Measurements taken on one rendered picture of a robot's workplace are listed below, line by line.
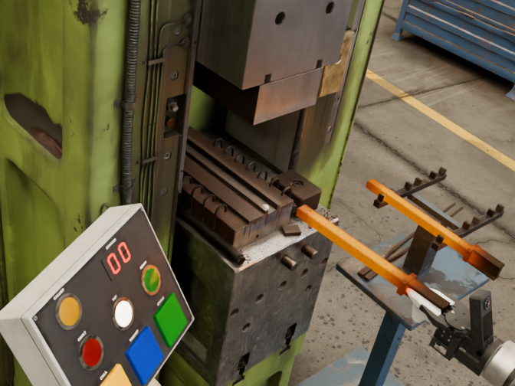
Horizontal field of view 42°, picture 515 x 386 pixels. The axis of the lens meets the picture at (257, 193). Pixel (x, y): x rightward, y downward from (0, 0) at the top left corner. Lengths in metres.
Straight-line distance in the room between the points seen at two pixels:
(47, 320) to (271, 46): 0.67
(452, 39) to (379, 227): 2.42
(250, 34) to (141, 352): 0.62
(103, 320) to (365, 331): 1.81
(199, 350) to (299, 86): 0.82
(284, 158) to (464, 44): 3.66
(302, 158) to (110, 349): 0.93
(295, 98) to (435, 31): 4.12
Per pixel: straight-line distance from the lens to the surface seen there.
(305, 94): 1.53
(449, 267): 2.19
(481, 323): 1.38
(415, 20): 5.67
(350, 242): 1.51
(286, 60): 1.42
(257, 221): 1.65
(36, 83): 1.64
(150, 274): 1.28
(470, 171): 4.15
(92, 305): 1.17
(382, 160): 3.98
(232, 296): 1.65
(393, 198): 1.91
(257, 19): 1.31
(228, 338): 1.77
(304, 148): 1.90
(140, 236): 1.27
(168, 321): 1.32
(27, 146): 1.64
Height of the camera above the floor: 1.98
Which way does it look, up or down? 35 degrees down
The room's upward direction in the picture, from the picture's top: 11 degrees clockwise
